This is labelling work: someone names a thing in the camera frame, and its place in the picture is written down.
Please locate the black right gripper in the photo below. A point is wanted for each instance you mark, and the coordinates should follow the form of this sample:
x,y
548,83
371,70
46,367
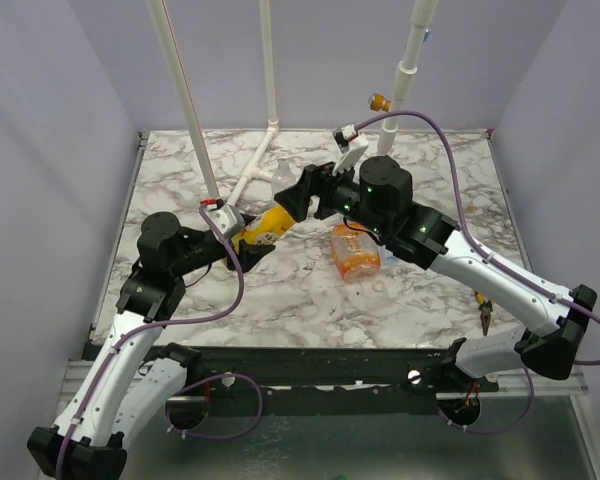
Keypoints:
x,y
323,192

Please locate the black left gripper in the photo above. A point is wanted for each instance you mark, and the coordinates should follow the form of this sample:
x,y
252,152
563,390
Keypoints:
x,y
249,255

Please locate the yellow pomelo drink bottle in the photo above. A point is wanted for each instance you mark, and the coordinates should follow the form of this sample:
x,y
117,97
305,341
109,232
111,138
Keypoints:
x,y
267,228

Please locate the clear plastic bottle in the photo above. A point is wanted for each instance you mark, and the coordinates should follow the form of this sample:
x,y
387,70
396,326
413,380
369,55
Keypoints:
x,y
283,177

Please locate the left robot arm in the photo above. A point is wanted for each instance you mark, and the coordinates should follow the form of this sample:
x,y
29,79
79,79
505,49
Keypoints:
x,y
91,438

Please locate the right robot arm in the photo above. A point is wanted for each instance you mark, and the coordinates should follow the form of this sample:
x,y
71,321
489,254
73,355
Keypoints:
x,y
379,197

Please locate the orange label squat bottle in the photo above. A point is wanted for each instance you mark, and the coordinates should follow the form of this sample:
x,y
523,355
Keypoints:
x,y
354,252

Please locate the small blue-label water bottle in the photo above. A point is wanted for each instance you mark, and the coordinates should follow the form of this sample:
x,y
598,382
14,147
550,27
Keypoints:
x,y
387,257

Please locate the orange knob on pipe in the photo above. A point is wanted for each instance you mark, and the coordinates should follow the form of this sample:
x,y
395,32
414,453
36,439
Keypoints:
x,y
379,103

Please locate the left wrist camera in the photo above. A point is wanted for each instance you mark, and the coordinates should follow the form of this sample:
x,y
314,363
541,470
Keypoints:
x,y
225,217

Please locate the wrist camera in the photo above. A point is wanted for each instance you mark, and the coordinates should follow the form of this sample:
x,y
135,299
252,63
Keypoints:
x,y
225,217
352,144

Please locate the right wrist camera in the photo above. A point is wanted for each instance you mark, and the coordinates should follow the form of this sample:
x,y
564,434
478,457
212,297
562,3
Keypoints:
x,y
352,144

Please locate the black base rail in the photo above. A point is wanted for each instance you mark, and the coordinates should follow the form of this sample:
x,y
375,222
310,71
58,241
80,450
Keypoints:
x,y
191,382

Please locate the yellow handled pliers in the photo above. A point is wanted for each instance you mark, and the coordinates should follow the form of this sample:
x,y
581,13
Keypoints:
x,y
485,308

